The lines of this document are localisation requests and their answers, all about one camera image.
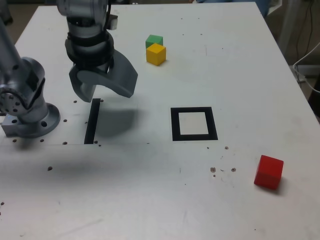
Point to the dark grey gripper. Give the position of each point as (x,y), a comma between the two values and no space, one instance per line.
(105,67)

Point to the yellow cube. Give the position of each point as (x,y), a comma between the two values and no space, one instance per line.
(155,56)

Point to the green cube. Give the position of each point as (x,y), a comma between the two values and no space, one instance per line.
(153,40)

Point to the red cube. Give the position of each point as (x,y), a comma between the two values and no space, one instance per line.
(268,172)

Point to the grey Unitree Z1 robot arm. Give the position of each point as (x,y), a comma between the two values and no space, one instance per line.
(15,65)

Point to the black tape square outline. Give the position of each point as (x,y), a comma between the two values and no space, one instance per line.
(175,125)

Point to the black tape strip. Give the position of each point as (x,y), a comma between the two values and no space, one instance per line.
(92,122)

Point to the grey camera box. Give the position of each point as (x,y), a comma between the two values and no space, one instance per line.
(114,22)

